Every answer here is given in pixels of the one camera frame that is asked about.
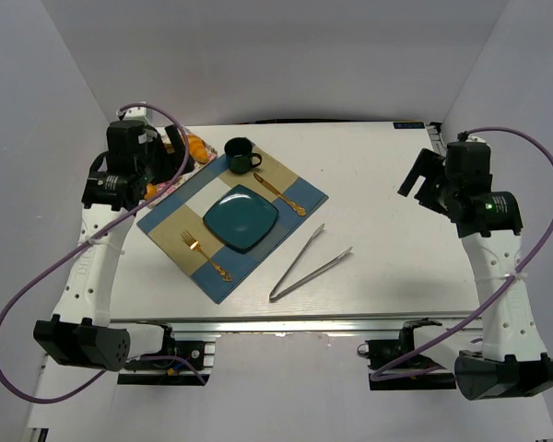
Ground metal tongs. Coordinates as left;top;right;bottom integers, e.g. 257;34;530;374
268;224;353;304

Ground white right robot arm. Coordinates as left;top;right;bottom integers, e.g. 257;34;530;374
398;141;553;401

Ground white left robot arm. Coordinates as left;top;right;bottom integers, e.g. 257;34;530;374
33;120;189;371

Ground orange croissant left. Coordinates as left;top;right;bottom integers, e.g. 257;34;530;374
144;183;157;201

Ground orange croissant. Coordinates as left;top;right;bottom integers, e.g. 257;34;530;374
144;183;157;201
188;134;210;164

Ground orange croissant right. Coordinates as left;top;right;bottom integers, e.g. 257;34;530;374
188;134;210;164

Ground dark green mug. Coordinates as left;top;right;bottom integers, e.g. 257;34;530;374
224;137;263;175

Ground gold fork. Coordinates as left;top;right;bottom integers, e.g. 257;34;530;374
181;231;232;283

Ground blue beige checked placemat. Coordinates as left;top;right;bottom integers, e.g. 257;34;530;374
137;146;328;304

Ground teal square plate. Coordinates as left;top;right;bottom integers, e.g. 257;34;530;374
203;184;279;253

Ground gold knife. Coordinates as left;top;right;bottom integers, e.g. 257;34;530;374
253;173;307;216

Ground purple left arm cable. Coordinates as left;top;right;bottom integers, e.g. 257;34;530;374
0;103;208;405

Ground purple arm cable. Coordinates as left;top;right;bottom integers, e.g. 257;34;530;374
0;103;208;405
370;126;553;383

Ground aluminium table frame rail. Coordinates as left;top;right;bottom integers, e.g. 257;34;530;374
110;317;485;335

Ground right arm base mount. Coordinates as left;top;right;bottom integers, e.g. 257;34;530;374
357;320;457;391

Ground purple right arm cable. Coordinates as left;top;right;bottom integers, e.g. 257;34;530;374
370;126;553;383

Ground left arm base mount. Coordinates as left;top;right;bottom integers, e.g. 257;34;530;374
117;324;215;387

